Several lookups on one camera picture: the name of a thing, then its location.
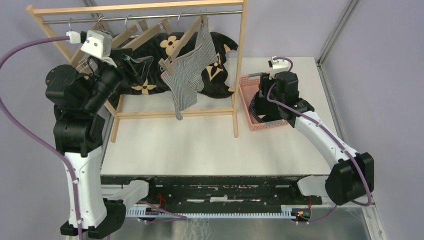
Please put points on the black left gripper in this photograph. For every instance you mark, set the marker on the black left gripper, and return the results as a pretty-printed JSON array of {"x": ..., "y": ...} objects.
[{"x": 139, "y": 71}]

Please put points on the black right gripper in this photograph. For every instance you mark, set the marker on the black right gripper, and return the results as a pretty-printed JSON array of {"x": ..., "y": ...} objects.
[{"x": 265, "y": 82}]

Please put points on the navy striped underwear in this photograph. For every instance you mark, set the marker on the navy striped underwear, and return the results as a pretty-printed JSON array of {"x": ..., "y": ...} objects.
[{"x": 252, "y": 111}]

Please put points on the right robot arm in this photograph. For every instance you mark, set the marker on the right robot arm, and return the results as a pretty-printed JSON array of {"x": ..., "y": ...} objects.
[{"x": 351, "y": 177}]

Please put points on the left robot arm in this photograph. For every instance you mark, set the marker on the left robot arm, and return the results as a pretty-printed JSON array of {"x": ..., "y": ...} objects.
[{"x": 78, "y": 134}]

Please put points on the wooden hanger with grey underwear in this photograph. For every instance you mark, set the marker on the wooden hanger with grey underwear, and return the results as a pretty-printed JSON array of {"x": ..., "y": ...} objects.
[{"x": 166, "y": 64}]

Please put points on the grey striped underwear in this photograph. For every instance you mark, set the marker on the grey striped underwear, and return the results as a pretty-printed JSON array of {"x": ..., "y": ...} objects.
[{"x": 186, "y": 79}]

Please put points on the black blanket with cream flowers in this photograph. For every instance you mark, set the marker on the black blanket with cream flowers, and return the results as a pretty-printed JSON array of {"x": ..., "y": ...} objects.
[{"x": 214, "y": 76}]

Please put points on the pink perforated plastic basket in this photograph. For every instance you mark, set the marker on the pink perforated plastic basket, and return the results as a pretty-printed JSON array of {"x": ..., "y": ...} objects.
[{"x": 248, "y": 86}]

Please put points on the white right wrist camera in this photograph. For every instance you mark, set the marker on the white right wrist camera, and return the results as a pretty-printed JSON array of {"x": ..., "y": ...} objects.
[{"x": 279, "y": 64}]

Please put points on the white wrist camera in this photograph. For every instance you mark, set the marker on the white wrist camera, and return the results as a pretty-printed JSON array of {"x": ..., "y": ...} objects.
[
  {"x": 279, "y": 64},
  {"x": 95, "y": 43}
]

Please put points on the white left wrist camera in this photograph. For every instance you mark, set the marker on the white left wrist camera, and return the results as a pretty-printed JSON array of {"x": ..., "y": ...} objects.
[{"x": 95, "y": 43}]

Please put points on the metal clothes rail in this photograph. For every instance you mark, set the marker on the metal clothes rail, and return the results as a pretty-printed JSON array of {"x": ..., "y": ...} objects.
[{"x": 146, "y": 17}]

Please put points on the grey metal corner rail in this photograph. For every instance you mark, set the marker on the grey metal corner rail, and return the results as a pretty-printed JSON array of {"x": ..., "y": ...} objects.
[{"x": 326, "y": 66}]

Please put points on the wooden clothes rack frame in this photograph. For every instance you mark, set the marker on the wooden clothes rack frame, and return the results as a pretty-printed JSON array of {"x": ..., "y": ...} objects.
[{"x": 74, "y": 59}]

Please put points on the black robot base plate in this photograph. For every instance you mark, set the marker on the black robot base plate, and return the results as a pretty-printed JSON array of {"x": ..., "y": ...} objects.
[{"x": 239, "y": 194}]

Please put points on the white slotted cable duct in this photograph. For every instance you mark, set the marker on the white slotted cable duct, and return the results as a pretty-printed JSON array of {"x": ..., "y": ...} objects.
[{"x": 142, "y": 211}]

